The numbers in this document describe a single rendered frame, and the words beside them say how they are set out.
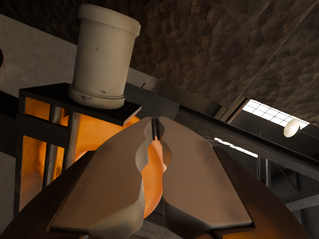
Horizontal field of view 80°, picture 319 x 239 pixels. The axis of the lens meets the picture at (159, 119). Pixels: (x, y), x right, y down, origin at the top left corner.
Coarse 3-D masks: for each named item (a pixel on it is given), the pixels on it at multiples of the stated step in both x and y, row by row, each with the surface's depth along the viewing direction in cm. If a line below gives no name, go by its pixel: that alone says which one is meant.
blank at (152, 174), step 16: (80, 128) 21; (96, 128) 21; (112, 128) 21; (80, 144) 22; (96, 144) 21; (160, 144) 23; (160, 160) 21; (144, 176) 22; (160, 176) 21; (144, 192) 22; (160, 192) 22
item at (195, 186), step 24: (168, 120) 12; (168, 144) 9; (192, 144) 9; (168, 168) 8; (192, 168) 8; (216, 168) 8; (168, 192) 7; (192, 192) 7; (216, 192) 7; (168, 216) 7; (192, 216) 6; (216, 216) 6; (240, 216) 6
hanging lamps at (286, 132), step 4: (292, 120) 578; (296, 120) 565; (288, 124) 591; (292, 124) 581; (296, 124) 571; (284, 128) 596; (288, 128) 589; (292, 128) 566; (296, 128) 574; (284, 132) 590; (288, 132) 584; (292, 132) 576; (296, 132) 542; (288, 136) 569; (312, 136) 565
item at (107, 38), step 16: (80, 16) 17; (96, 16) 16; (112, 16) 16; (80, 32) 18; (96, 32) 17; (112, 32) 17; (128, 32) 18; (80, 48) 18; (96, 48) 17; (112, 48) 18; (128, 48) 19; (80, 64) 18; (96, 64) 18; (112, 64) 18; (128, 64) 20; (80, 80) 19; (96, 80) 18; (112, 80) 19; (80, 96) 19; (96, 96) 19; (112, 96) 20
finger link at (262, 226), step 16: (224, 160) 8; (240, 176) 7; (240, 192) 7; (256, 192) 7; (272, 192) 7; (256, 208) 6; (272, 208) 6; (288, 208) 6; (256, 224) 6; (272, 224) 6; (288, 224) 6
